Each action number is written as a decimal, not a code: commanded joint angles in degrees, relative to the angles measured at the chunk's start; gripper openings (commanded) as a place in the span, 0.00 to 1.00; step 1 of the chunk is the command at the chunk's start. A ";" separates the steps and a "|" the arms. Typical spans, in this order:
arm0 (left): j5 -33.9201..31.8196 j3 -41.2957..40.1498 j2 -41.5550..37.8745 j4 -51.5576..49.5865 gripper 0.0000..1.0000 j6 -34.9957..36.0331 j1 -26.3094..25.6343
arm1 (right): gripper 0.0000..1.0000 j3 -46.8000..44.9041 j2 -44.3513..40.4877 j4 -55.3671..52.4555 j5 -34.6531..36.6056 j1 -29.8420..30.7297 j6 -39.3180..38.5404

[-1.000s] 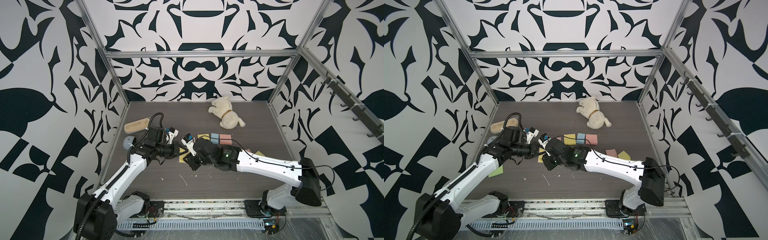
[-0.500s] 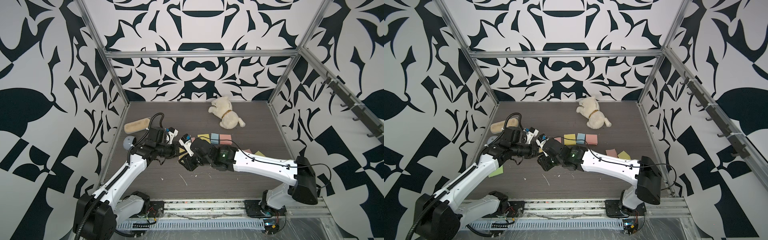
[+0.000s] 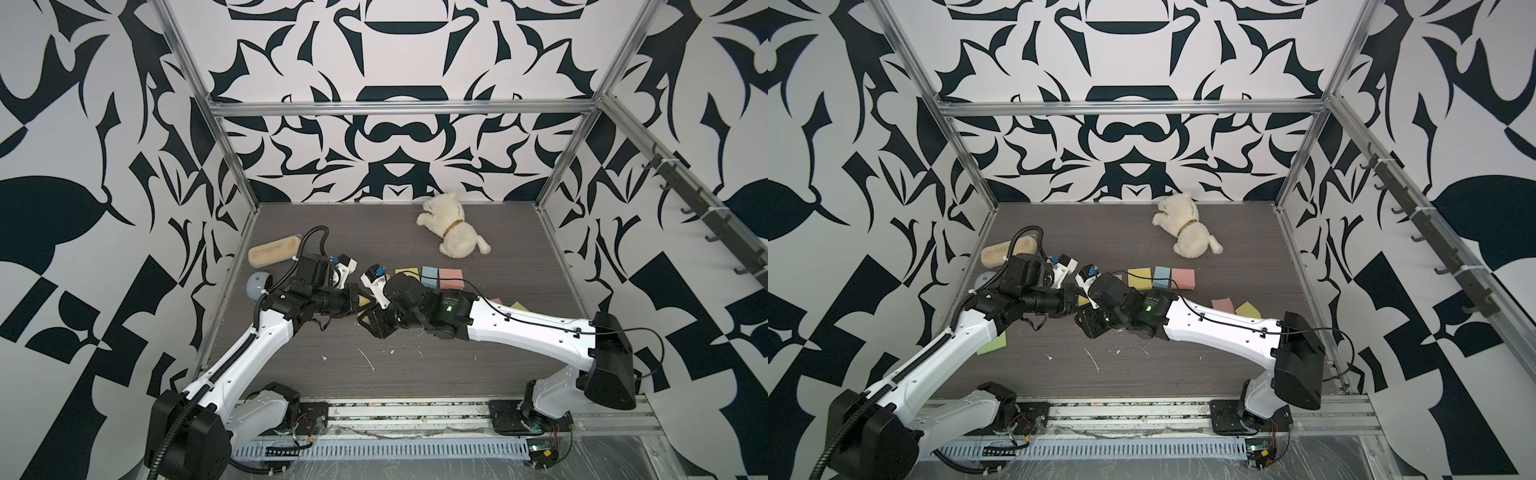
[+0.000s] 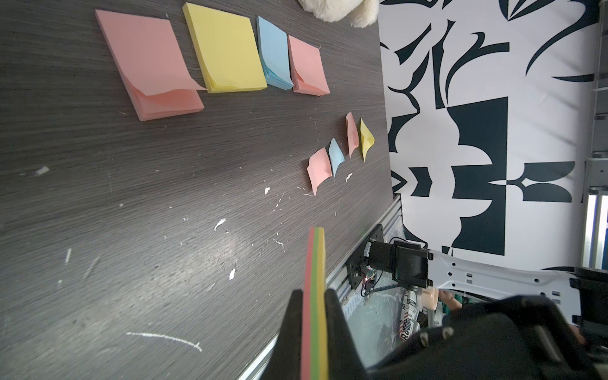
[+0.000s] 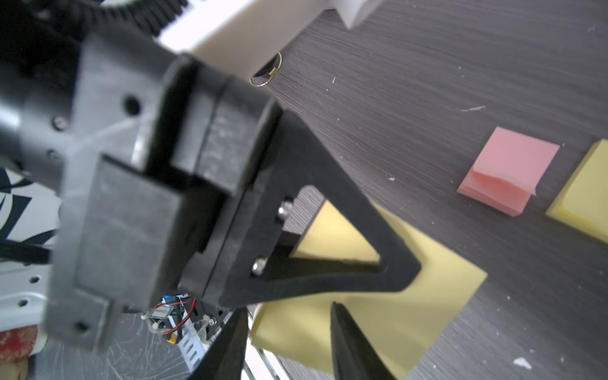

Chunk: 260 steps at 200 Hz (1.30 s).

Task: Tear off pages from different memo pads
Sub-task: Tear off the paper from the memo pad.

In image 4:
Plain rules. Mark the torn pink memo page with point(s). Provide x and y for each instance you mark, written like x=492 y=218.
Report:
x=352 y=133

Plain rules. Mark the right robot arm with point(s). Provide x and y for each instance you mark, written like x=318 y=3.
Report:
x=580 y=294

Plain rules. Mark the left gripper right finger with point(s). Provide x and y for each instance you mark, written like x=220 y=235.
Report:
x=344 y=361

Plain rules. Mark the blue memo pad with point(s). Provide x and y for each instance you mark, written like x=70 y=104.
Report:
x=273 y=51

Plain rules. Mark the torn blue memo page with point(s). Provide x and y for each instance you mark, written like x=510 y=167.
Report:
x=336 y=156

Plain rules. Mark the pink memo pad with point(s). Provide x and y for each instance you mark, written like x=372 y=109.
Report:
x=307 y=72

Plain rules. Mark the white plush dog toy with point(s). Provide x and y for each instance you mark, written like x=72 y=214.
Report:
x=360 y=13

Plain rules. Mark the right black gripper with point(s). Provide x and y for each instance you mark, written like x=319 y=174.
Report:
x=522 y=337

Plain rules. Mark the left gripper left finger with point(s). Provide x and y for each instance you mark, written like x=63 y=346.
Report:
x=285 y=360

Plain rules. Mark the yellow memo pad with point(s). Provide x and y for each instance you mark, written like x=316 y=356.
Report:
x=226 y=49

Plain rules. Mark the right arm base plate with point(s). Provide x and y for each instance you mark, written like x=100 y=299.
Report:
x=356 y=264

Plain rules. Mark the torn yellow memo page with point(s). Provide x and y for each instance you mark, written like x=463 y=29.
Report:
x=367 y=140

